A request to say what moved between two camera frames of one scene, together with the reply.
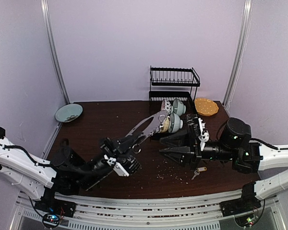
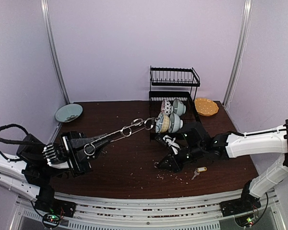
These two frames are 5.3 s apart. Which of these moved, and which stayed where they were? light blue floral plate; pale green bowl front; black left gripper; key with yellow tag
Moved: black left gripper
Stayed: light blue floral plate; key with yellow tag; pale green bowl front
